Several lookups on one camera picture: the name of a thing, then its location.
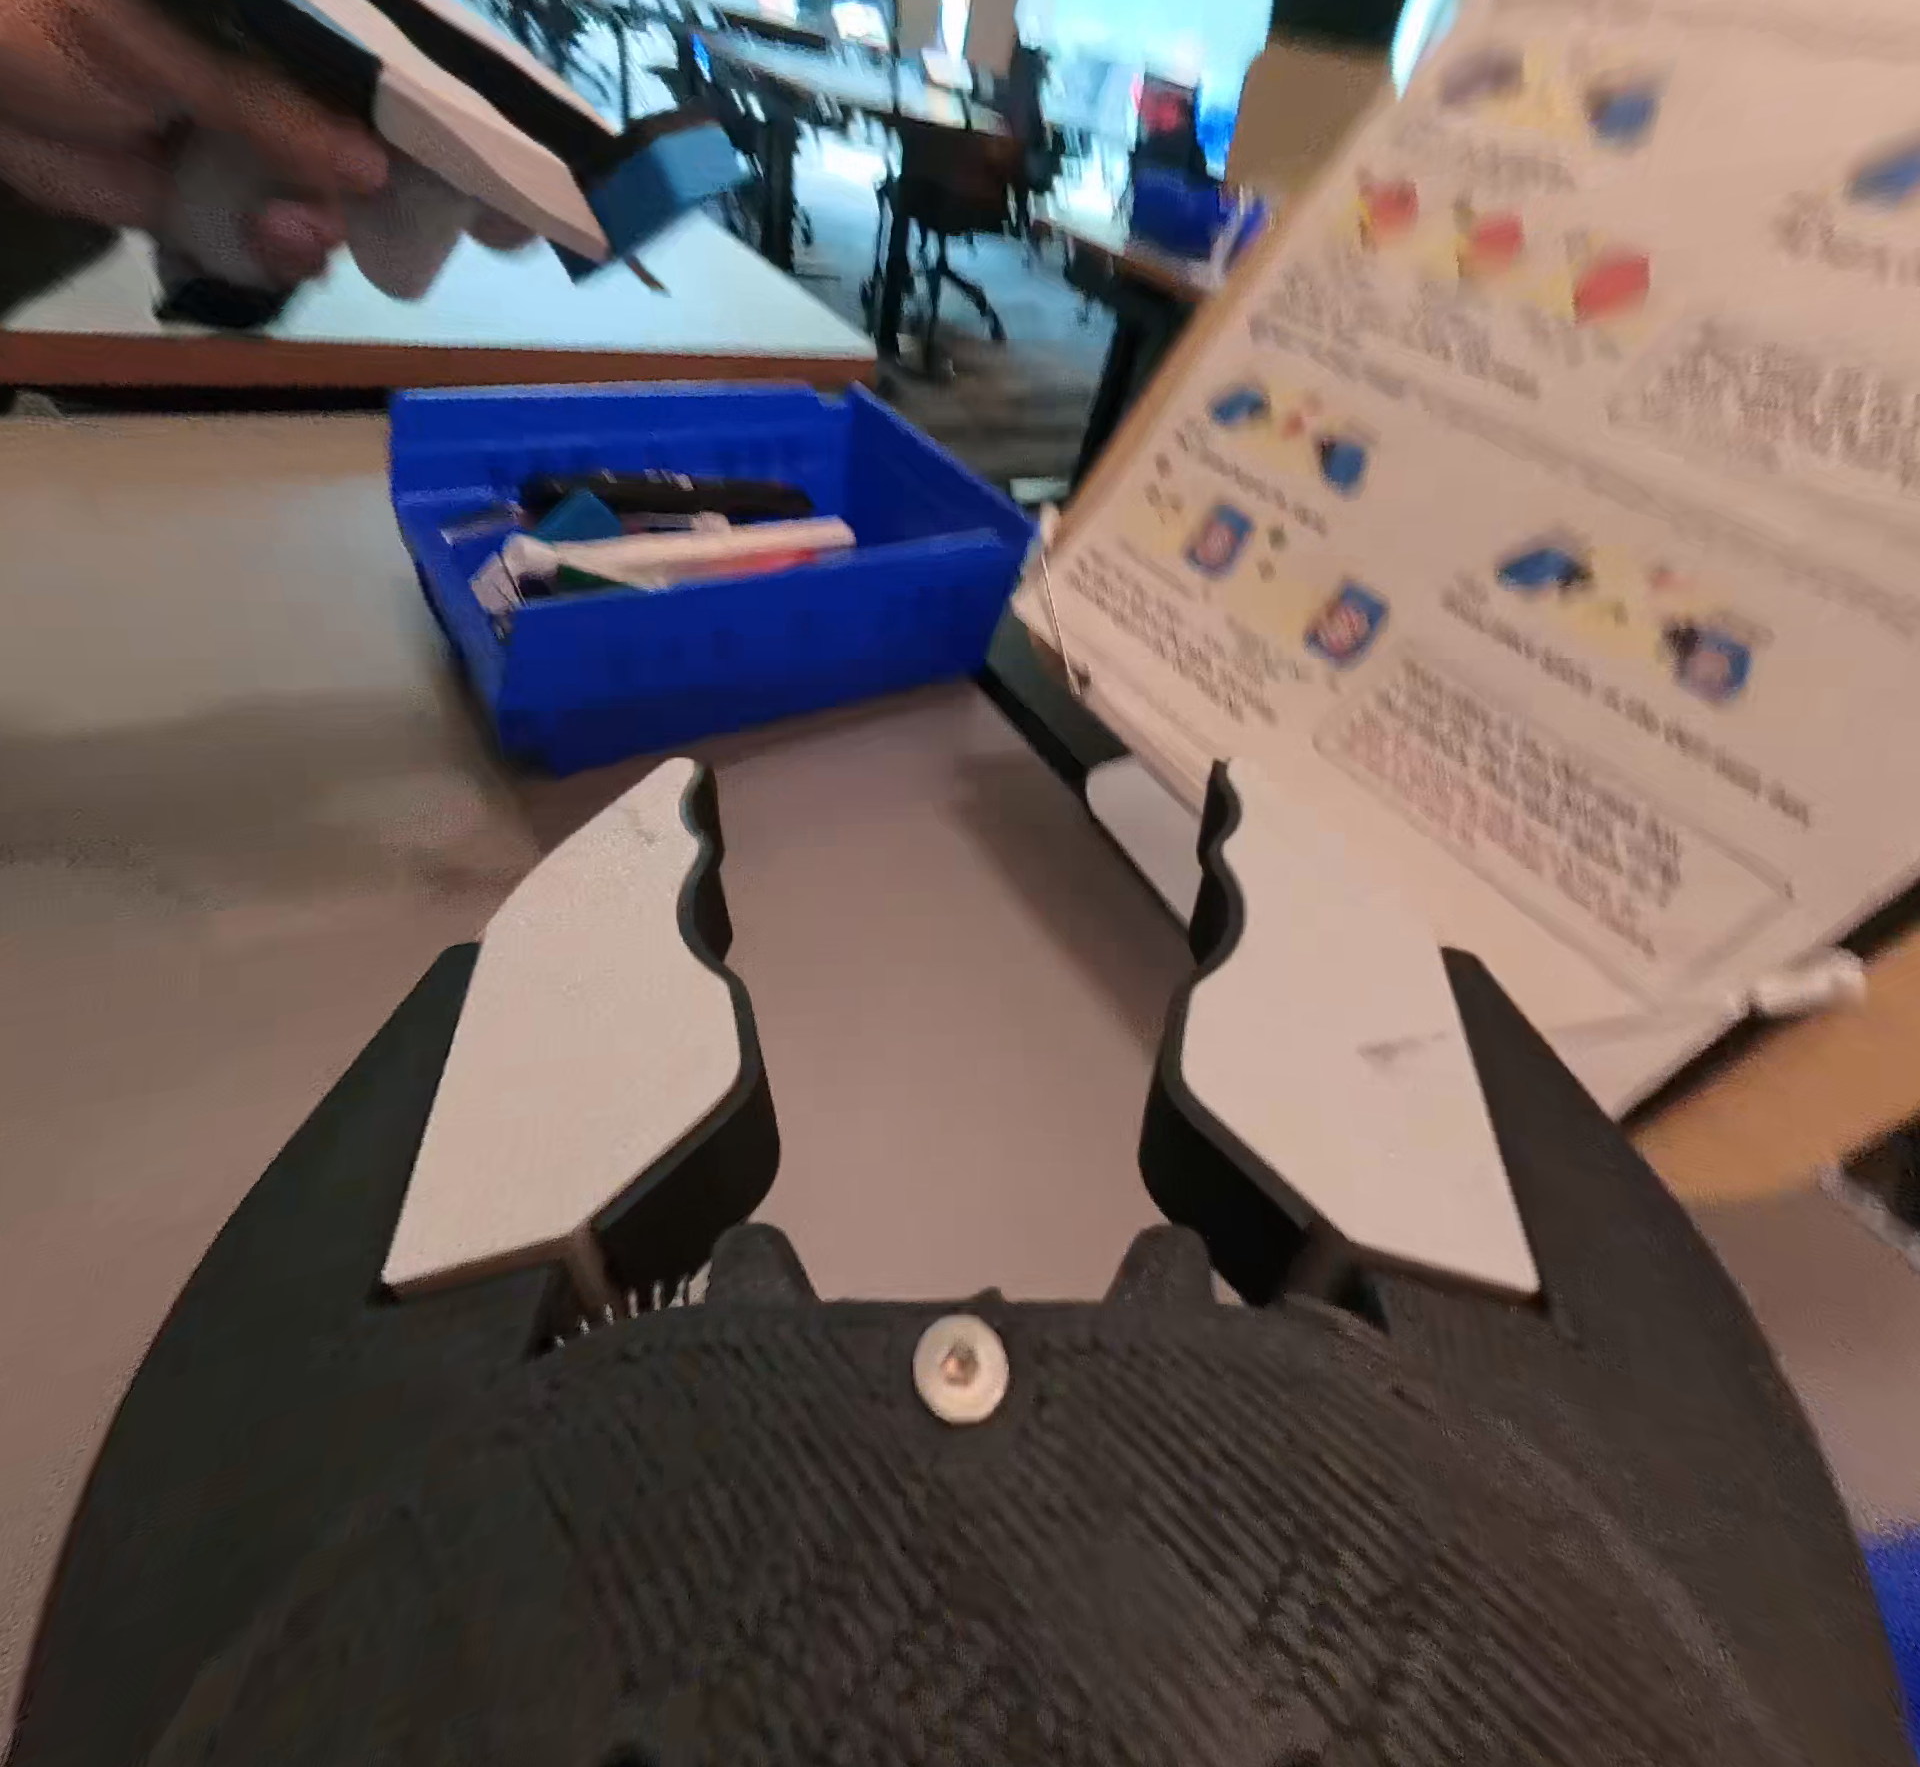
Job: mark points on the blue foam block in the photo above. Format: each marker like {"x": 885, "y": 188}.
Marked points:
{"x": 660, "y": 191}

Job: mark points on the white oblong box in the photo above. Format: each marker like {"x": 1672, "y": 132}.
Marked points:
{"x": 706, "y": 547}

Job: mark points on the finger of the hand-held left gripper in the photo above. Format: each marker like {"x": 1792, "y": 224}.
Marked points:
{"x": 525, "y": 94}
{"x": 450, "y": 132}

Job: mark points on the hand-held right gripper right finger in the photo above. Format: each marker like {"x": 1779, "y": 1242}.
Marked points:
{"x": 1351, "y": 1063}

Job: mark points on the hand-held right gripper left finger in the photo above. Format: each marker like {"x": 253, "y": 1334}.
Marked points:
{"x": 585, "y": 1047}

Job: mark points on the black marker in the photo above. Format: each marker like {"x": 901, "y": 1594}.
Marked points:
{"x": 675, "y": 497}

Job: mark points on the printed instruction board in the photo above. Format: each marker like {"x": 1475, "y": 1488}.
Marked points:
{"x": 1501, "y": 522}

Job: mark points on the person's left hand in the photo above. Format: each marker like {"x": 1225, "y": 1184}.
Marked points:
{"x": 104, "y": 101}

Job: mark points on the blue plastic bin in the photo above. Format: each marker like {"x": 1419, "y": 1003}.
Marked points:
{"x": 1894, "y": 1594}
{"x": 1185, "y": 213}
{"x": 719, "y": 687}

